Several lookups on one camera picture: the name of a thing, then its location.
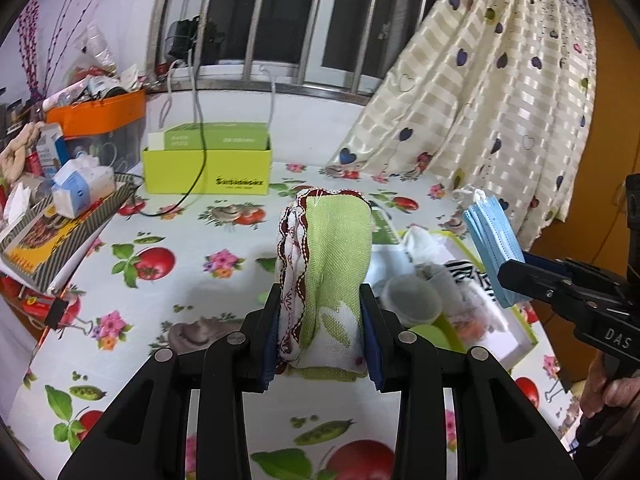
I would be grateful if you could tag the red packet with black clip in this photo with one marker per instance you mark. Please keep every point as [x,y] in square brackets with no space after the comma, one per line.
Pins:
[42,307]

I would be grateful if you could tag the flat patterned box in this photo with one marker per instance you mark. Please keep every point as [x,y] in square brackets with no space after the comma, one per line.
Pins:
[55,245]

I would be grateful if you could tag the clear storage container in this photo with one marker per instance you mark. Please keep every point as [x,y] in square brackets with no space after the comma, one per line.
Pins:
[110,147]

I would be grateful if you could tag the clear plastic container grey lid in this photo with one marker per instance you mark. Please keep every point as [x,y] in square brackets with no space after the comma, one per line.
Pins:
[412,302]

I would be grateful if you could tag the green and white woven cloth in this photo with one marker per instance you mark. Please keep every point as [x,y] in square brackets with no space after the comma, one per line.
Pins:
[330,270]

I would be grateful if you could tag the cream curtain with hearts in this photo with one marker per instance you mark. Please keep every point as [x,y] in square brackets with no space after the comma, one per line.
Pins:
[475,85]

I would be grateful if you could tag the blue and white tissue pack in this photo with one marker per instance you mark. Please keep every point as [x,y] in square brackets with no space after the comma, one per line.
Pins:
[82,185]

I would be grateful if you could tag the person's right hand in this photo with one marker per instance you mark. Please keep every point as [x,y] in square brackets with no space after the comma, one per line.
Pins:
[602,390]

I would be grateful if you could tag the wooden cabinet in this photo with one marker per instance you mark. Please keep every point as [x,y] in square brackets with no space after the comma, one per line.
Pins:
[615,110]

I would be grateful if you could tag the black and white striped sock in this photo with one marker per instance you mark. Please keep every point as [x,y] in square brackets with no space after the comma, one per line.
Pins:
[467,277]

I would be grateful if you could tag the orange box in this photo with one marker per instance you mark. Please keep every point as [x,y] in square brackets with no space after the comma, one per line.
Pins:
[100,112]

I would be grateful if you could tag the blue and white carton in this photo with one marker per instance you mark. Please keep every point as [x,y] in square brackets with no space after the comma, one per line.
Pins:
[50,147]

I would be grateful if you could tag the metal window grille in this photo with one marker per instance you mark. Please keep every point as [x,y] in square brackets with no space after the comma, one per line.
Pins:
[280,25]

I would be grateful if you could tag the black device on windowsill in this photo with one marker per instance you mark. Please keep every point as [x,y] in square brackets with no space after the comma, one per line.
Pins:
[192,40]

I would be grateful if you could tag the pale green inner box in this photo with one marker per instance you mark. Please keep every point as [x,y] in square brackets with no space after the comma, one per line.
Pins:
[215,137]

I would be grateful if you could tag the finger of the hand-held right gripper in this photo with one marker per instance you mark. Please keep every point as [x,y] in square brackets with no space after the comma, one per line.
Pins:
[545,260]
[530,282]

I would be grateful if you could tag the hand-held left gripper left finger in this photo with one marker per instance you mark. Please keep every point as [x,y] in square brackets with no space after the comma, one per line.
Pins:
[270,345]

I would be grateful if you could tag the purple flower branches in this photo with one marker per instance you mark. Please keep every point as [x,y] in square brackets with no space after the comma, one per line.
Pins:
[45,35]

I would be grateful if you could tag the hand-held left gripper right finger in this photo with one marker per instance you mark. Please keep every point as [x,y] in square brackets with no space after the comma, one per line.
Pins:
[372,350]

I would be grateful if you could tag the floral tablecloth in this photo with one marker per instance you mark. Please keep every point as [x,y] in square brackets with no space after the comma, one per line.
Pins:
[200,260]

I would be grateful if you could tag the green round container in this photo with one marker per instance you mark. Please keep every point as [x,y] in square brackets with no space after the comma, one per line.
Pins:
[430,336]

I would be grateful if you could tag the beige scrunchie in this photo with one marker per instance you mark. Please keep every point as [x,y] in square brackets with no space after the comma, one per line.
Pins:
[17,152]

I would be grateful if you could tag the blue face masks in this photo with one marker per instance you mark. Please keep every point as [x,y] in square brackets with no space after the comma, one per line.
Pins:
[492,240]

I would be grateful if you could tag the white box with green rim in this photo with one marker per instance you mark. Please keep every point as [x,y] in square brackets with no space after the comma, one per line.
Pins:
[505,340]

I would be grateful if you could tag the clear plastic bottle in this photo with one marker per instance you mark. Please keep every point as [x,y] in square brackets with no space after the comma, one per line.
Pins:
[100,47]

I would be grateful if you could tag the wet wipes pack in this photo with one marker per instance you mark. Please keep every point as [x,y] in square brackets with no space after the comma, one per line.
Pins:
[390,260]

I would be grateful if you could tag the white crumpled tissue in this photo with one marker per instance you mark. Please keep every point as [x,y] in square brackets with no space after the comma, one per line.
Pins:
[467,195]

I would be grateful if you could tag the lime green cardboard box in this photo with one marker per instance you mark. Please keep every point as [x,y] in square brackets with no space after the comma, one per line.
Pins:
[205,172]

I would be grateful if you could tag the metal binder clip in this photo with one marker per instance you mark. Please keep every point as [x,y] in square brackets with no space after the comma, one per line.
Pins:
[554,391]

